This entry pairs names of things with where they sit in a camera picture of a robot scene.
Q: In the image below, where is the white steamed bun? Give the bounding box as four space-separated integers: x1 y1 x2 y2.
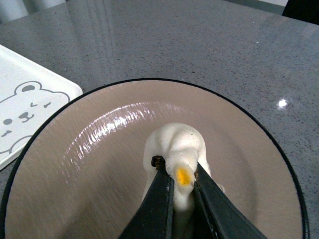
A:
143 123 211 216

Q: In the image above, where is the white bear-print tray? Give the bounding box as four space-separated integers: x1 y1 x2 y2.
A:
0 46 83 169

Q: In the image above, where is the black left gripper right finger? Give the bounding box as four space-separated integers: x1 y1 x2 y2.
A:
193 164 266 239

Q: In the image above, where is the beige plate with black rim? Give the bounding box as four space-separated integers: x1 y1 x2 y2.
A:
0 79 310 239

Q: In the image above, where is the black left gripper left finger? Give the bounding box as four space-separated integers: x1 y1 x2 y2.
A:
119 156 174 239

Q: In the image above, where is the grey pleated curtain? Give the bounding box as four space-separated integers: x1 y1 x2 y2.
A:
0 0 66 23

